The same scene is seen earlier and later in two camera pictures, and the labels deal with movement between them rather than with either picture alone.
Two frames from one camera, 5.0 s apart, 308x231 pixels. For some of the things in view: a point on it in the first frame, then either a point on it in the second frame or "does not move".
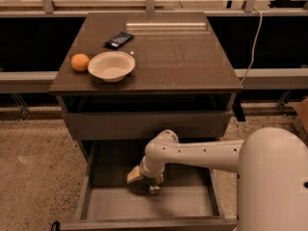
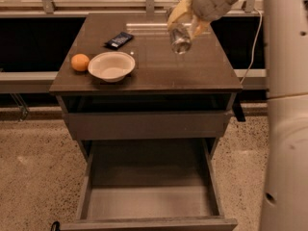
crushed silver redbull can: (154, 190) to (180, 39)
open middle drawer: (107, 201) does not move
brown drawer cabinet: (127, 77) does not move
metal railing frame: (258, 79) does not move
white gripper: (149, 171) to (206, 1)
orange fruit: (80, 62) does not move
